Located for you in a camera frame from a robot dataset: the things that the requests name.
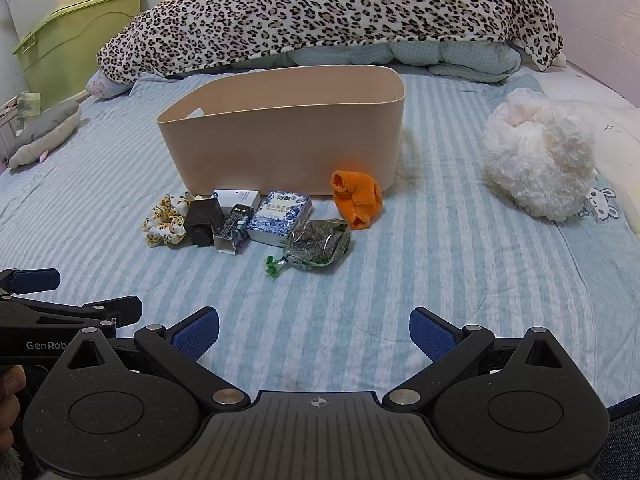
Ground orange knitted cloth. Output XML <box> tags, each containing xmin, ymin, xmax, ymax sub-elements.
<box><xmin>330</xmin><ymin>170</ymin><xmax>385</xmax><ymax>231</ymax></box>

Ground floral fabric scrunchie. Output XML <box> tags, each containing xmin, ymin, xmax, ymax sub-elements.
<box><xmin>144</xmin><ymin>192</ymin><xmax>193</xmax><ymax>247</ymax></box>

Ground white rabbit print pillow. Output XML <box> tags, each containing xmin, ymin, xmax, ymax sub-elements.
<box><xmin>542</xmin><ymin>71</ymin><xmax>640</xmax><ymax>238</ymax></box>

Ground striped blue bed sheet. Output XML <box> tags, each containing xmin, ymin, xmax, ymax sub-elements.
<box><xmin>0</xmin><ymin>67</ymin><xmax>640</xmax><ymax>408</ymax></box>

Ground green plastic storage box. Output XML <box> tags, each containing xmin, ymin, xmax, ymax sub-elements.
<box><xmin>12</xmin><ymin>0</ymin><xmax>144</xmax><ymax>107</ymax></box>

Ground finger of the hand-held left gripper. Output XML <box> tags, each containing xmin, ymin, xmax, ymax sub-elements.
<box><xmin>0</xmin><ymin>268</ymin><xmax>62</xmax><ymax>302</ymax></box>
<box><xmin>0</xmin><ymin>295</ymin><xmax>144</xmax><ymax>333</ymax></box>

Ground white fluffy plush toy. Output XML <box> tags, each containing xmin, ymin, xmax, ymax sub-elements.
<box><xmin>481</xmin><ymin>87</ymin><xmax>597</xmax><ymax>222</ymax></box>

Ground black power adapter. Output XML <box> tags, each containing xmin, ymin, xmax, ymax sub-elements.
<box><xmin>183</xmin><ymin>197</ymin><xmax>225</xmax><ymax>249</ymax></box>

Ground grey plush toy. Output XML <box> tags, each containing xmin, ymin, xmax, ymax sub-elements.
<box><xmin>5</xmin><ymin>99</ymin><xmax>82</xmax><ymax>170</ymax></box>

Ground blue and white box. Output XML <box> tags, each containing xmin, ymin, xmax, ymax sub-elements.
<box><xmin>246</xmin><ymin>190</ymin><xmax>313</xmax><ymax>248</ymax></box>

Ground small white box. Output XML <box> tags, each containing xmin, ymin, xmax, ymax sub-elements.
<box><xmin>213</xmin><ymin>188</ymin><xmax>262</xmax><ymax>213</ymax></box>

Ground beige plastic storage bin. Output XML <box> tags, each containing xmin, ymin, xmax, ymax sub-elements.
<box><xmin>155</xmin><ymin>64</ymin><xmax>407</xmax><ymax>197</ymax></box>

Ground leopard print blanket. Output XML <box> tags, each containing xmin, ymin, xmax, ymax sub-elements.
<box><xmin>96</xmin><ymin>0</ymin><xmax>565</xmax><ymax>87</ymax></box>

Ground dark patterned small box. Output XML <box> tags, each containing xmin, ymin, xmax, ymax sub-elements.
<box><xmin>213</xmin><ymin>204</ymin><xmax>253</xmax><ymax>256</ymax></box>

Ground clear bag of green contents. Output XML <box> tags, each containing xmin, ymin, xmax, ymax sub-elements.
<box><xmin>264</xmin><ymin>218</ymin><xmax>352</xmax><ymax>279</ymax></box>

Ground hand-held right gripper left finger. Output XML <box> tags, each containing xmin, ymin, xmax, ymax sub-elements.
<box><xmin>61</xmin><ymin>306</ymin><xmax>250</xmax><ymax>407</ymax></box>

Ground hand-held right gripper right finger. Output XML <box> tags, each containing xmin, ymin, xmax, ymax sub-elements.
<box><xmin>382</xmin><ymin>306</ymin><xmax>567</xmax><ymax>407</ymax></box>

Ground person's left hand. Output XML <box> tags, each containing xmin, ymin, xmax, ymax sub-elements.
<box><xmin>0</xmin><ymin>365</ymin><xmax>27</xmax><ymax>453</ymax></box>

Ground person's jeans leg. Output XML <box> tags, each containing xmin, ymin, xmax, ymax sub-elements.
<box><xmin>606</xmin><ymin>394</ymin><xmax>640</xmax><ymax>480</ymax></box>

